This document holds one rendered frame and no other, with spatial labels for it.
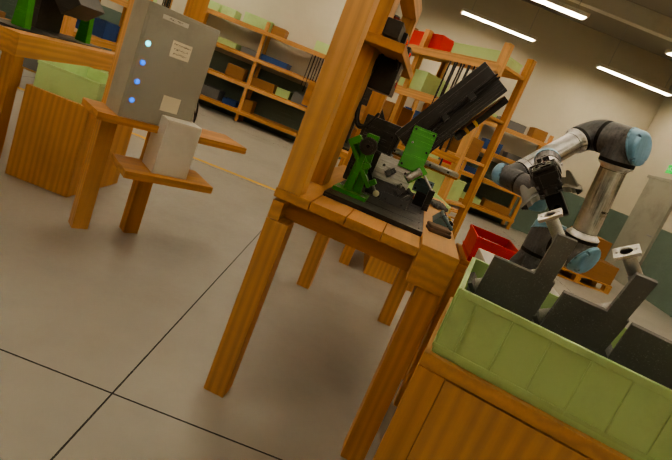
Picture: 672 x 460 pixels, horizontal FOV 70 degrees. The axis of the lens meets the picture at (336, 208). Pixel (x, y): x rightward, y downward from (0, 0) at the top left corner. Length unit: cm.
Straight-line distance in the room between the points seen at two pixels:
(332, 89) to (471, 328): 94
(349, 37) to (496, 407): 120
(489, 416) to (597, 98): 1128
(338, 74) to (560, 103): 1043
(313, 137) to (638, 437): 123
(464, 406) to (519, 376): 14
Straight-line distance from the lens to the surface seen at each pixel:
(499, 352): 119
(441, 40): 557
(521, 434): 124
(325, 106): 171
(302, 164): 173
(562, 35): 1204
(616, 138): 187
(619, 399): 124
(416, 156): 230
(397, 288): 323
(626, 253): 127
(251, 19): 1111
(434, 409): 124
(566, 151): 185
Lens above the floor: 125
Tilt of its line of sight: 12 degrees down
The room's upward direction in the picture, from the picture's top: 22 degrees clockwise
